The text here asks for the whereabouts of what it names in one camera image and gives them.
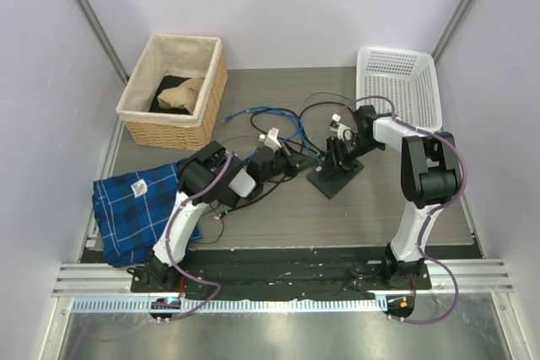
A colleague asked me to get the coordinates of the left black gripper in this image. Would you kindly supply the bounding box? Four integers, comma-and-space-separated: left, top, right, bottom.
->
262, 143, 316, 184

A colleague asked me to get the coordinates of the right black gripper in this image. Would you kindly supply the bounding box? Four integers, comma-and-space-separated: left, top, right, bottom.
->
320, 137, 383, 183

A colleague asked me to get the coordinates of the black network switch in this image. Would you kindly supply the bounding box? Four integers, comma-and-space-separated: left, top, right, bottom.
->
306, 159, 365, 200

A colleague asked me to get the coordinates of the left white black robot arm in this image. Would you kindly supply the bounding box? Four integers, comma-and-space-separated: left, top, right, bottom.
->
139, 142, 314, 292

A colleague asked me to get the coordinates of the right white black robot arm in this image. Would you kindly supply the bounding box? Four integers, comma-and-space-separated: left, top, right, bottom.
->
308, 105, 464, 288

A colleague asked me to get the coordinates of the white plastic perforated basket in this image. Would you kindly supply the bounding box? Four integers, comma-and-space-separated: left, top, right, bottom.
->
356, 46, 443, 132

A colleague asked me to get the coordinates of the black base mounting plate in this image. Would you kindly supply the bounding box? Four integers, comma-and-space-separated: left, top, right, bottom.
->
109, 244, 482, 301

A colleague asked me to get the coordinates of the beige cloth in basket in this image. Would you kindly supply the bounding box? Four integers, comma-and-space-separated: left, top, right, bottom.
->
157, 78, 204, 114

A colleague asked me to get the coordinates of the wicker basket with liner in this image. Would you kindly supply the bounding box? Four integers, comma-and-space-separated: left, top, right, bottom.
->
116, 34, 228, 151

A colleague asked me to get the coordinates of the black cloth in basket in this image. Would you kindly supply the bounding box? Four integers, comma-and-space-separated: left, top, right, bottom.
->
148, 75, 204, 115

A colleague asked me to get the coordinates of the blue plaid cloth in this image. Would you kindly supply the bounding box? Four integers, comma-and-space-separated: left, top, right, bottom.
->
92, 160, 185, 268

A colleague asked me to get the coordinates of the black ethernet cable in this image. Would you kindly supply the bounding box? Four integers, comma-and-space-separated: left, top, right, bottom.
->
249, 100, 351, 154

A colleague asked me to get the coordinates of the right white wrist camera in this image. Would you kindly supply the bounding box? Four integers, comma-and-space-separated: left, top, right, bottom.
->
330, 114, 354, 140

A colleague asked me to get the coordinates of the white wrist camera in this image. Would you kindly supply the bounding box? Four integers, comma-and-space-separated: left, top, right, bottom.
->
259, 127, 281, 152
330, 114, 354, 140

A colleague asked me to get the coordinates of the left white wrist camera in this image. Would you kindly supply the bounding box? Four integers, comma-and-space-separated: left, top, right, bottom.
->
259, 127, 281, 152

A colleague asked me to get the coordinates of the grey ethernet cable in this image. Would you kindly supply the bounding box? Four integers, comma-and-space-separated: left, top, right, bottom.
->
299, 91, 359, 112

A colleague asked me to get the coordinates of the black teal-tipped cable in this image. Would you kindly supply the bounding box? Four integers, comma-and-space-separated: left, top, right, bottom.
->
189, 174, 296, 245

